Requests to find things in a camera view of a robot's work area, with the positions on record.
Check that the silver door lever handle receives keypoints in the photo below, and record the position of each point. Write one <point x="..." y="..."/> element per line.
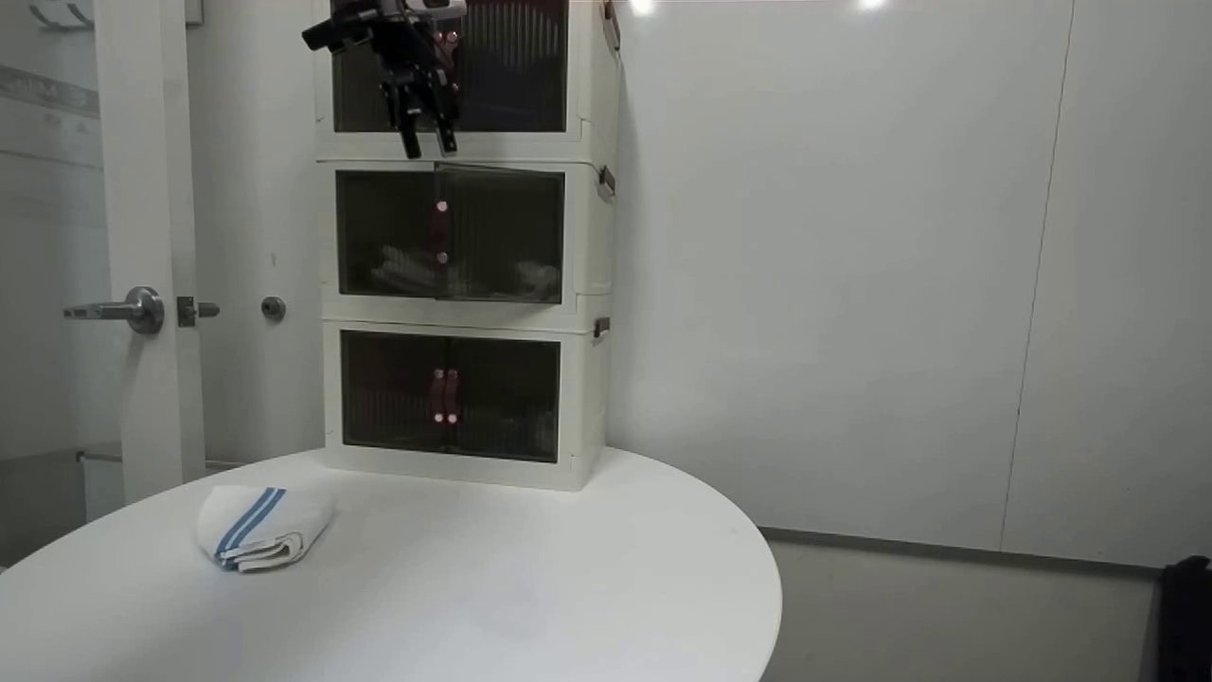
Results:
<point x="137" y="309"/>

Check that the black object at floor corner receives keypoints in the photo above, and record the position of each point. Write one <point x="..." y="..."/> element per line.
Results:
<point x="1185" y="648"/>

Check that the white towel with blue stripes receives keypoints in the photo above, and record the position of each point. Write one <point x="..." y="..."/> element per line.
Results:
<point x="258" y="530"/>

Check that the top smoked cabinet doors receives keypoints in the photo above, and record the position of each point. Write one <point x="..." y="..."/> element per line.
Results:
<point x="514" y="73"/>

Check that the white stacked cabinet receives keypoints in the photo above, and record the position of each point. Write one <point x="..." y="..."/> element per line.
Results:
<point x="584" y="152"/>

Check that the bottom smoked cabinet doors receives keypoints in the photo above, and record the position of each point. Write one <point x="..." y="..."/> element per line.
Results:
<point x="453" y="397"/>

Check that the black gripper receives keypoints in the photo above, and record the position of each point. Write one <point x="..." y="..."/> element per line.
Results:
<point x="402" y="36"/>

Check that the smoked cabinet doors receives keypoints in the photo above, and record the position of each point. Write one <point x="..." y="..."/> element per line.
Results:
<point x="514" y="73"/>
<point x="453" y="397"/>

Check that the white round table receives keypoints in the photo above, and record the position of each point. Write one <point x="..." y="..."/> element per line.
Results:
<point x="645" y="573"/>

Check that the round silver door knob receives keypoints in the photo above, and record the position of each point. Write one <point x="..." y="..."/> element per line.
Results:
<point x="273" y="309"/>

